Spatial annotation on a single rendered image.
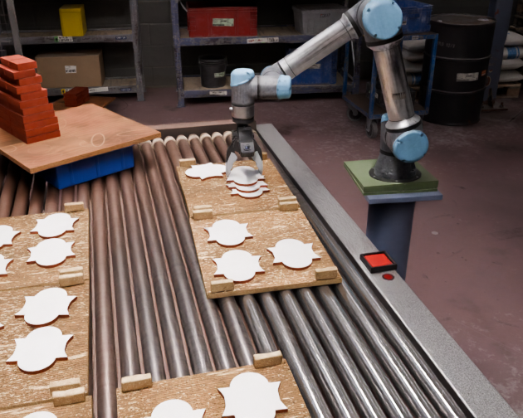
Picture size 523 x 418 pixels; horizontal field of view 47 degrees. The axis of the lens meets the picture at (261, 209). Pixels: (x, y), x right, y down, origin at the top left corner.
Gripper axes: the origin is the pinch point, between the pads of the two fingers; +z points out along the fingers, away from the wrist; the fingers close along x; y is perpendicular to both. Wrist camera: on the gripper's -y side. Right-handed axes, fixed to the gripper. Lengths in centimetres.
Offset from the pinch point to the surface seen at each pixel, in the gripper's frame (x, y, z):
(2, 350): 61, -80, 3
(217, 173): 9.0, 6.7, 1.9
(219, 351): 14, -84, 5
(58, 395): 46, -98, 0
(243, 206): 2.2, -17.7, 2.9
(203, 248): 15.9, -42.4, 3.0
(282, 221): -8.4, -29.7, 3.0
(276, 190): -10.0, -7.4, 2.9
